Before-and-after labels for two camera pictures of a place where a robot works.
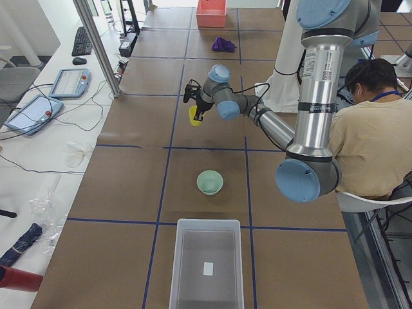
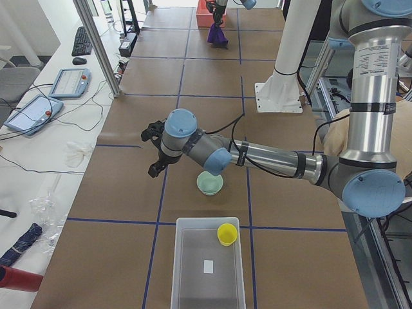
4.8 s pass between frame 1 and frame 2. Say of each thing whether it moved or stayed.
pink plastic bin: stayed
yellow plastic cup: moved
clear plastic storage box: stayed
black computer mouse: stayed
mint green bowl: stayed
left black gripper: moved
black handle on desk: stayed
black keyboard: stayed
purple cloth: moved
